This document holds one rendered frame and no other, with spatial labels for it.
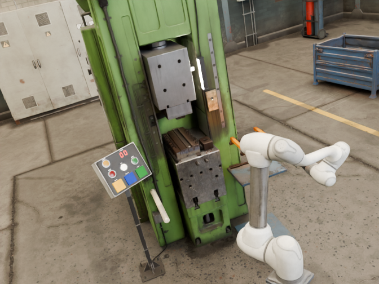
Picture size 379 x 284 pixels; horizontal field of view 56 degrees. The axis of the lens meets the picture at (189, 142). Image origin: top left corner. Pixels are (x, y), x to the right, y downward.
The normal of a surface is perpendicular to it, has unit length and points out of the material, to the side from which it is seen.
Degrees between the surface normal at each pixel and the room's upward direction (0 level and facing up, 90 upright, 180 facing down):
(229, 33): 90
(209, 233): 90
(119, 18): 90
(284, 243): 6
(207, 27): 90
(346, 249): 0
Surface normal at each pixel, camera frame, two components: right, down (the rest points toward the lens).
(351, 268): -0.18, -0.87
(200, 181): 0.33, 0.37
